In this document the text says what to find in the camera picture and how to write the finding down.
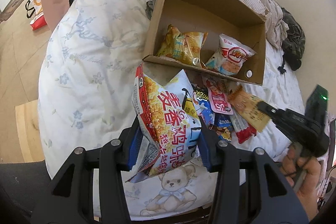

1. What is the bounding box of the tan cracker packet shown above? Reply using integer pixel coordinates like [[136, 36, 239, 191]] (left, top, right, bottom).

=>
[[228, 85, 270, 132]]

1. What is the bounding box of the white red chicken snack bag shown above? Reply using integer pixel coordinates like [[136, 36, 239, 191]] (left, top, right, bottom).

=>
[[129, 65, 202, 183]]

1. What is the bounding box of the person's right hand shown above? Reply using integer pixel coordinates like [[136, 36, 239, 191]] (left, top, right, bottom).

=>
[[280, 146, 322, 221]]

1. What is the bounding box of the red white candy bar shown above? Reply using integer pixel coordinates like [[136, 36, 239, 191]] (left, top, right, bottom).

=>
[[230, 110, 257, 144]]

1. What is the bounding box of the dark blue snack packet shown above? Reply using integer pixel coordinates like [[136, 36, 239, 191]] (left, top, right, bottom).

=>
[[210, 113, 234, 142]]

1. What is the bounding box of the dark camouflage garment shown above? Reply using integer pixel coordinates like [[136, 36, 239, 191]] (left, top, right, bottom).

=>
[[278, 7, 306, 75]]

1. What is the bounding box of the pink 35 snack packet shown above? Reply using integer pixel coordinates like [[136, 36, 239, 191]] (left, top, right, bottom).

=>
[[205, 79, 234, 115]]

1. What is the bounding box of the blue white snack bag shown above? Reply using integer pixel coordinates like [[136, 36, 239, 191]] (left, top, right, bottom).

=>
[[192, 84, 215, 127]]

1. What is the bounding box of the white red shrimp cracker bag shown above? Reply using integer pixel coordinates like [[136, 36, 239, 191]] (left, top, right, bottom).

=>
[[205, 34, 256, 76]]

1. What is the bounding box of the yellow chip bag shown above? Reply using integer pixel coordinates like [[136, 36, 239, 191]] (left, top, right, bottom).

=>
[[156, 24, 208, 67]]

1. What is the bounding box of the white floral bed sheet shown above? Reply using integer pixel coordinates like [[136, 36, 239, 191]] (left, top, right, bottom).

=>
[[38, 0, 304, 221]]

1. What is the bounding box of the brown cardboard box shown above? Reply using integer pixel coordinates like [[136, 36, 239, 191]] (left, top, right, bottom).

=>
[[142, 0, 266, 85]]

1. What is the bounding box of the red white shopping bag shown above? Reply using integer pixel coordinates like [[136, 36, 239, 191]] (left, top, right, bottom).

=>
[[25, 0, 47, 31]]

